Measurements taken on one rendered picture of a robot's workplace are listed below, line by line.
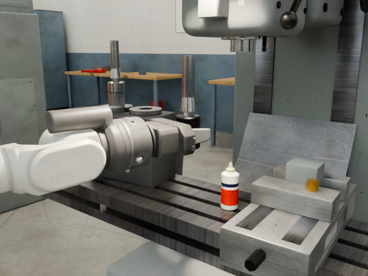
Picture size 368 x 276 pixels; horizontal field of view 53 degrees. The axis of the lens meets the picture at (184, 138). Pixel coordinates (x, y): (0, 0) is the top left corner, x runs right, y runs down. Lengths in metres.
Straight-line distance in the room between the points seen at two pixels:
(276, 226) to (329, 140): 0.50
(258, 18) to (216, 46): 5.12
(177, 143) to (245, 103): 0.60
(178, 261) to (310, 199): 0.31
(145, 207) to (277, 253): 0.38
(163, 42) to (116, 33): 1.15
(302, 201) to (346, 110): 0.46
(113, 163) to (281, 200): 0.31
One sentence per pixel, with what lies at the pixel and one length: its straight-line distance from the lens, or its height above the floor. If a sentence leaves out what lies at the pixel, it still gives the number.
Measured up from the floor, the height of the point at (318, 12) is 1.36.
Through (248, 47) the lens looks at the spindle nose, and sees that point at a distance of 0.77.
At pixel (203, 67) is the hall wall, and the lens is 5.90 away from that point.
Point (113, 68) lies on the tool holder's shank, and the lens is 1.05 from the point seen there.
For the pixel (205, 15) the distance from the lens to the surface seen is 0.68.
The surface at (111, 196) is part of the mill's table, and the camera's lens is 0.95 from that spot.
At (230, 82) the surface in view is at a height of 0.87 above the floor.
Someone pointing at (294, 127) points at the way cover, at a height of 1.06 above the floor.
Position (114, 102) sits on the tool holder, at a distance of 1.05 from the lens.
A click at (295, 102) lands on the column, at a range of 1.14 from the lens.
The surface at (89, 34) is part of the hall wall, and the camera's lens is 7.77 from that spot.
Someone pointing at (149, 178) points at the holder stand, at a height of 0.95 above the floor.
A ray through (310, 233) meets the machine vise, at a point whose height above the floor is 1.00.
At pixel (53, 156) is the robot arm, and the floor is 1.14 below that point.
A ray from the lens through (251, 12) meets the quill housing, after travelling 0.68.
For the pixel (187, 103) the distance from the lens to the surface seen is 0.69.
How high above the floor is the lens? 1.29
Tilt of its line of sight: 14 degrees down
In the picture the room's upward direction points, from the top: straight up
